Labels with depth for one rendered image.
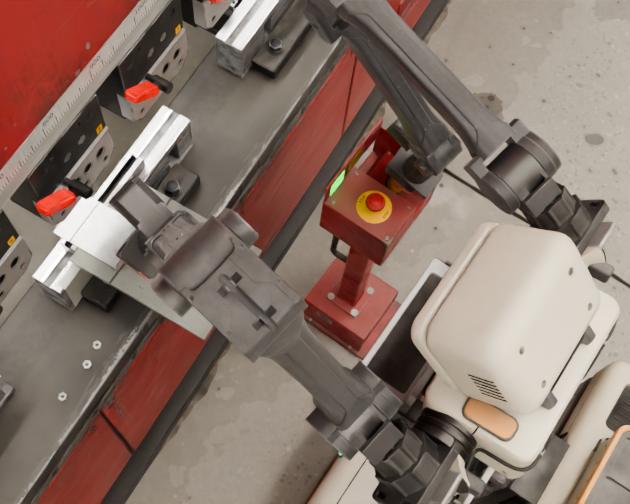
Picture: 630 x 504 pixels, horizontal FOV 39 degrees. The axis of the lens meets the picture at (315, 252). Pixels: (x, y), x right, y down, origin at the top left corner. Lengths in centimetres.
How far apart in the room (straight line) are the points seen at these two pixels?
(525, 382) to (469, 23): 206
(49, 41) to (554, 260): 65
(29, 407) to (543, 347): 87
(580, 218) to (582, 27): 185
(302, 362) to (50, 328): 77
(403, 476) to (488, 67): 197
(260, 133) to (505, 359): 82
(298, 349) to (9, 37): 45
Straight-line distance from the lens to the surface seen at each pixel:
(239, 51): 171
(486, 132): 129
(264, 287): 82
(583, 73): 303
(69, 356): 158
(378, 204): 174
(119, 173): 156
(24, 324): 161
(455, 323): 109
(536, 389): 113
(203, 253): 83
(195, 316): 144
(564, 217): 132
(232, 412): 242
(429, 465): 118
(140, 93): 126
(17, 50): 104
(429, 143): 156
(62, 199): 121
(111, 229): 151
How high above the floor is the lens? 237
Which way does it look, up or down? 68 degrees down
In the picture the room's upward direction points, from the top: 9 degrees clockwise
